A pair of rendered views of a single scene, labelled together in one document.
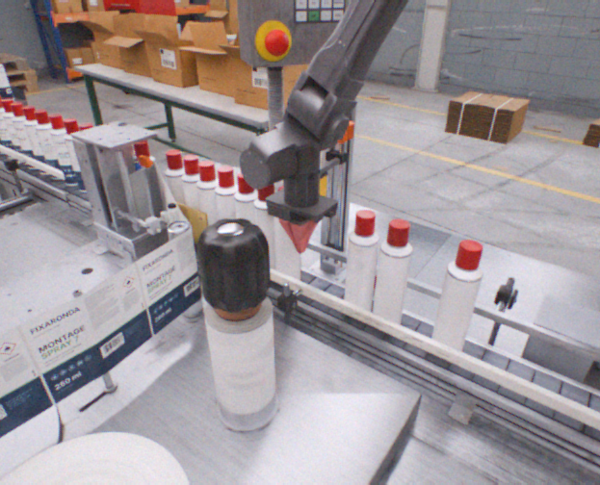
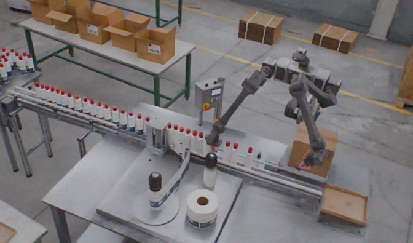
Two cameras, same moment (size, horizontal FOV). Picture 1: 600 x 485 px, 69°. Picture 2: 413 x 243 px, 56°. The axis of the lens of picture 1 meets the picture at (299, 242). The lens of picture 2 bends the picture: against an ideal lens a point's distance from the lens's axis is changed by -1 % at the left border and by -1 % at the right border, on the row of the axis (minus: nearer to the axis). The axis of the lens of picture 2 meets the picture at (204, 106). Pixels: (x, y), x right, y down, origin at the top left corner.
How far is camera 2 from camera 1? 2.17 m
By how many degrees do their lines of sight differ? 14
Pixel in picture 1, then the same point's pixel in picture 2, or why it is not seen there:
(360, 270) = (227, 154)
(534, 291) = (268, 150)
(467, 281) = (250, 155)
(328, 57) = (222, 119)
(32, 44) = not seen: outside the picture
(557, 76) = not seen: outside the picture
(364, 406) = (232, 183)
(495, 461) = (257, 189)
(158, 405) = (190, 189)
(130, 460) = (204, 192)
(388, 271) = (233, 154)
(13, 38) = not seen: outside the picture
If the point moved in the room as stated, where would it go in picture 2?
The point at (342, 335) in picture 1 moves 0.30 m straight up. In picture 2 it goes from (223, 168) to (226, 138)
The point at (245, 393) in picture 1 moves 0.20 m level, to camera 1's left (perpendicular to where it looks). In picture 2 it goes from (211, 183) to (183, 186)
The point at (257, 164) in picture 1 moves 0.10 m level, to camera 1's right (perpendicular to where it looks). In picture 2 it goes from (209, 138) to (224, 137)
